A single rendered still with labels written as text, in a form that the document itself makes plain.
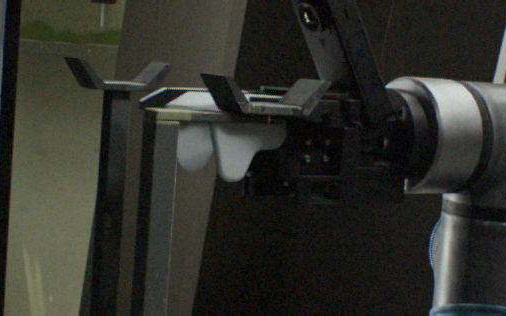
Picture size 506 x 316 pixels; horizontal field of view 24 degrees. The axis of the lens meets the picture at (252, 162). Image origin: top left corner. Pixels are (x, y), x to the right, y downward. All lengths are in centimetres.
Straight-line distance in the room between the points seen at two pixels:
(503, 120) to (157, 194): 34
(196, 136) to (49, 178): 228
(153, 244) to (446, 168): 29
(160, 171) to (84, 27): 268
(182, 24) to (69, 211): 124
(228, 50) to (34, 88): 146
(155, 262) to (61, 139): 250
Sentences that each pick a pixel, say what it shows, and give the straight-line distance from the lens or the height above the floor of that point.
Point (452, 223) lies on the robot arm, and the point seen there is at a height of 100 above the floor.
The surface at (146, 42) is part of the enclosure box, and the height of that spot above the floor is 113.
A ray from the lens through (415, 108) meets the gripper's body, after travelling 89.
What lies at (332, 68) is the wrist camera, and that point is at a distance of 88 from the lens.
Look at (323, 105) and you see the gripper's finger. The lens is 82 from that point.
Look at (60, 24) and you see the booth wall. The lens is 333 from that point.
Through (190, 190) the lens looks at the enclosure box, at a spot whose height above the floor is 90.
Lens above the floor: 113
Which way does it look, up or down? 6 degrees down
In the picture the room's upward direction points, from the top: 4 degrees clockwise
